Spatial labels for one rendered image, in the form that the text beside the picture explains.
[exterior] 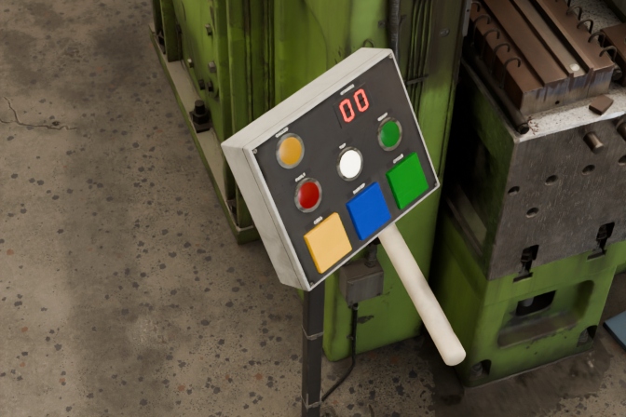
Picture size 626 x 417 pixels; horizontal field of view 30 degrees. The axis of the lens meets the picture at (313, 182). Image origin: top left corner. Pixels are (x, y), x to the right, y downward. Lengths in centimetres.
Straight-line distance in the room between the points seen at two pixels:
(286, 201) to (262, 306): 125
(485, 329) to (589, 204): 43
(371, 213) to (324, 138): 17
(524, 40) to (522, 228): 41
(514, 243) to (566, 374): 62
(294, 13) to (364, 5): 49
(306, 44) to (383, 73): 69
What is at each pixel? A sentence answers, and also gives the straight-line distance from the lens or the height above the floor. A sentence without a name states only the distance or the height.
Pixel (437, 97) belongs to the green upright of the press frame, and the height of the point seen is 87.
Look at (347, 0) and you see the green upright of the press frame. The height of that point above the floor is 117.
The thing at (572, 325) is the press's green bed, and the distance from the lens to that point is 298.
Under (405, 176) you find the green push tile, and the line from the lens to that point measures 205.
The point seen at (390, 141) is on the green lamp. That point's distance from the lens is 202.
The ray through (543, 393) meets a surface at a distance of 304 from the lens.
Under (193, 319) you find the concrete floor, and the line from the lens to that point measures 311.
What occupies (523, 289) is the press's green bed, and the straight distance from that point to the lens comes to 272.
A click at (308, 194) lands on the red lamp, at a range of 192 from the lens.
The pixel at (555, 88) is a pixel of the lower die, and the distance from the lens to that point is 234.
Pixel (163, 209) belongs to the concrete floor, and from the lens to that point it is 336.
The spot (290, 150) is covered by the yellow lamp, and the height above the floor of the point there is 117.
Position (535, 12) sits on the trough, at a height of 99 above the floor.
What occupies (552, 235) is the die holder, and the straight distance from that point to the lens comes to 260.
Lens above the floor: 252
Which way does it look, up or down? 48 degrees down
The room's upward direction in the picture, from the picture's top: 1 degrees clockwise
